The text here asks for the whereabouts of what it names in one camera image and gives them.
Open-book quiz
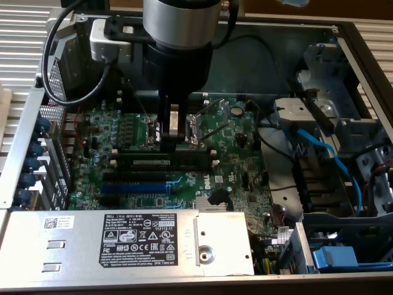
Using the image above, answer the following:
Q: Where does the long black expansion slot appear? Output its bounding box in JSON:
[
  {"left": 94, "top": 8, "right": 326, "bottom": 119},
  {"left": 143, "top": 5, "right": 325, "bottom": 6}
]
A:
[{"left": 103, "top": 171, "right": 168, "bottom": 183}]

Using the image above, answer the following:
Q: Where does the grey metal PC case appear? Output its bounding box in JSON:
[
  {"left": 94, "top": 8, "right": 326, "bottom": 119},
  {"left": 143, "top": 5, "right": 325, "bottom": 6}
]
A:
[{"left": 0, "top": 7, "right": 393, "bottom": 295}]

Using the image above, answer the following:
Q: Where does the blue flat data wire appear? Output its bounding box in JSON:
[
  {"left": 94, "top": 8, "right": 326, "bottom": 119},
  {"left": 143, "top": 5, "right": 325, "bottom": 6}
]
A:
[{"left": 284, "top": 122, "right": 365, "bottom": 216}]

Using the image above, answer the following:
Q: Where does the blue expansion slot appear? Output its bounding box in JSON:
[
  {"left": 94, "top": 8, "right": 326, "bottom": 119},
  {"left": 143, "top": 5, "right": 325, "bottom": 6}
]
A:
[{"left": 100, "top": 181, "right": 168, "bottom": 195}]

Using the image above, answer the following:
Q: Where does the short black expansion slot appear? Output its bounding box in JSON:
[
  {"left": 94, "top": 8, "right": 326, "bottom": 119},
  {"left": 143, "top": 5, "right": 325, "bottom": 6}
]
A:
[{"left": 98, "top": 195, "right": 120, "bottom": 207}]

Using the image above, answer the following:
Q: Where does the silver finned chipset heatsink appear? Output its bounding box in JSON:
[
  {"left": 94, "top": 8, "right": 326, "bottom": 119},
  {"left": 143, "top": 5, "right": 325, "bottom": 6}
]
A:
[{"left": 195, "top": 196, "right": 233, "bottom": 212}]

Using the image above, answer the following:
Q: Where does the thin grey wire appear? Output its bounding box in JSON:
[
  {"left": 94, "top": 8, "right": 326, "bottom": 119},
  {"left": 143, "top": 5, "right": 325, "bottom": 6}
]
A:
[{"left": 249, "top": 171, "right": 297, "bottom": 192}]

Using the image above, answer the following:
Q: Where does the black plastic cap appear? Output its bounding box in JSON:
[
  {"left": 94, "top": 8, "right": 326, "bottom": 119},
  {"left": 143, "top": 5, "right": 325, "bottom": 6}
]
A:
[{"left": 208, "top": 188, "right": 231, "bottom": 206}]

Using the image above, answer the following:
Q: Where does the thin red wire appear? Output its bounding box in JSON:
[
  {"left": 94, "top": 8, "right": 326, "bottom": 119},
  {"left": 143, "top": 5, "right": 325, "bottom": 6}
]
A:
[{"left": 45, "top": 103, "right": 96, "bottom": 148}]

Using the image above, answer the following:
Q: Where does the blue plastic drive latch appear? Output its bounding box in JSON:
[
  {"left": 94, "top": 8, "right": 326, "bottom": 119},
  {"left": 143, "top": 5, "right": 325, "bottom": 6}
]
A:
[{"left": 311, "top": 245, "right": 393, "bottom": 273}]

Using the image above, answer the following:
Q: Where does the black camera cable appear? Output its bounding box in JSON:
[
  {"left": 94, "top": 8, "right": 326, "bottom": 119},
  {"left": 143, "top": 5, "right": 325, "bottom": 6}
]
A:
[{"left": 41, "top": 0, "right": 119, "bottom": 108}]

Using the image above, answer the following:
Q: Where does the green RAM stick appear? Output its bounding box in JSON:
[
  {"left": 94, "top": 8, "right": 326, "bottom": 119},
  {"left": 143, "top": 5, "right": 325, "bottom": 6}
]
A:
[{"left": 116, "top": 151, "right": 213, "bottom": 168}]

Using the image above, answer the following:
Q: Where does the white parts rack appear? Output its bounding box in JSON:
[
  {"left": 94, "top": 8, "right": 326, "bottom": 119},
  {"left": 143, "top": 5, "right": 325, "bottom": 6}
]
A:
[{"left": 0, "top": 87, "right": 13, "bottom": 107}]

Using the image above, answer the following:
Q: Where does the black RAM slot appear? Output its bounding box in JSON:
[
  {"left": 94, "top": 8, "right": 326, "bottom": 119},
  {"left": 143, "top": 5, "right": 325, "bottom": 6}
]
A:
[
  {"left": 109, "top": 158, "right": 219, "bottom": 172},
  {"left": 116, "top": 97, "right": 211, "bottom": 115},
  {"left": 112, "top": 148, "right": 217, "bottom": 161},
  {"left": 116, "top": 90, "right": 209, "bottom": 107}
]

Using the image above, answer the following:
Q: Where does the green Dell motherboard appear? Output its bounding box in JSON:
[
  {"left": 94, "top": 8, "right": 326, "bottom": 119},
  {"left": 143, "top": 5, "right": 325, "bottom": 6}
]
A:
[{"left": 66, "top": 96, "right": 277, "bottom": 256}]

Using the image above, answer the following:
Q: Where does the silver power supply unit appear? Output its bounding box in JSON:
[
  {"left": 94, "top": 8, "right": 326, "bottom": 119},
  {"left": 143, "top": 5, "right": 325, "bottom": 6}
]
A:
[{"left": 0, "top": 210, "right": 255, "bottom": 277}]

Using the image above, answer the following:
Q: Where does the black box behind case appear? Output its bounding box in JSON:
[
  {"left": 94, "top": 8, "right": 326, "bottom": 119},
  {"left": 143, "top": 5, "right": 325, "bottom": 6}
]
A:
[{"left": 60, "top": 0, "right": 110, "bottom": 9}]

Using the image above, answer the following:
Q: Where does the yellow and black wire bundle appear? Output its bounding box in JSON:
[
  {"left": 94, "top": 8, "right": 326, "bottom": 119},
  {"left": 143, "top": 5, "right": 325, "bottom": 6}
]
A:
[{"left": 254, "top": 238, "right": 277, "bottom": 275}]

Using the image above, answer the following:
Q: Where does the blue plastic card clip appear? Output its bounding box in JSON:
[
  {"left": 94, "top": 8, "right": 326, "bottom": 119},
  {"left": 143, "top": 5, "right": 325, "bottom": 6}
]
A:
[
  {"left": 29, "top": 141, "right": 44, "bottom": 159},
  {"left": 24, "top": 157, "right": 41, "bottom": 173},
  {"left": 20, "top": 172, "right": 36, "bottom": 189},
  {"left": 15, "top": 187, "right": 31, "bottom": 205},
  {"left": 35, "top": 118, "right": 50, "bottom": 136}
]

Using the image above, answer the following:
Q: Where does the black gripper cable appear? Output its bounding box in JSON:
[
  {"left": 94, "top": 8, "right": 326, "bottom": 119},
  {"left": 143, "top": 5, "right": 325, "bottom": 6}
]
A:
[{"left": 213, "top": 0, "right": 241, "bottom": 49}]

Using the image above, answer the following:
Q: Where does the thin metal locking lever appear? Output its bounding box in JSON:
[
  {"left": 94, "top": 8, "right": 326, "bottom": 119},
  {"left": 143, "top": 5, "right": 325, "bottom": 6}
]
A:
[{"left": 131, "top": 87, "right": 148, "bottom": 118}]

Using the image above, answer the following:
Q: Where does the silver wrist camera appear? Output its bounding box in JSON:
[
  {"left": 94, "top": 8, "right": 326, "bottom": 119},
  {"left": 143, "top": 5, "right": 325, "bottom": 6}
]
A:
[{"left": 90, "top": 18, "right": 148, "bottom": 65}]

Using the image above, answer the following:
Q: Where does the grey metal disk bay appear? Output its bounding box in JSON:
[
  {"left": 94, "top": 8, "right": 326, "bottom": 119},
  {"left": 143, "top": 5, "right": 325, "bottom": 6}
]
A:
[{"left": 273, "top": 41, "right": 393, "bottom": 216}]

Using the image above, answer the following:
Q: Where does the metal socket cover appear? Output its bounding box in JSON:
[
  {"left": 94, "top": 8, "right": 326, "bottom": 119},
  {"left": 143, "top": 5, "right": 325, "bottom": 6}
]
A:
[{"left": 196, "top": 98, "right": 231, "bottom": 145}]

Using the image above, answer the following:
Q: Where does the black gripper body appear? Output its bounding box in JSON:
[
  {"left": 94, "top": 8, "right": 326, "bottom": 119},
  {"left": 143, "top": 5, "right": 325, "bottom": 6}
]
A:
[{"left": 144, "top": 42, "right": 214, "bottom": 96}]

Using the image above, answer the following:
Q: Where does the white barcode tag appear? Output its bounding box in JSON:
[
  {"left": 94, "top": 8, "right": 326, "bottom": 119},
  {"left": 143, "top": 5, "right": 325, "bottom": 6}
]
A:
[{"left": 275, "top": 226, "right": 292, "bottom": 244}]

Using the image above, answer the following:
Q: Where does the CPU socket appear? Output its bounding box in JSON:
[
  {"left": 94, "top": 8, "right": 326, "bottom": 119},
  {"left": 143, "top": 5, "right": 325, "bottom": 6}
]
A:
[{"left": 144, "top": 114, "right": 200, "bottom": 151}]

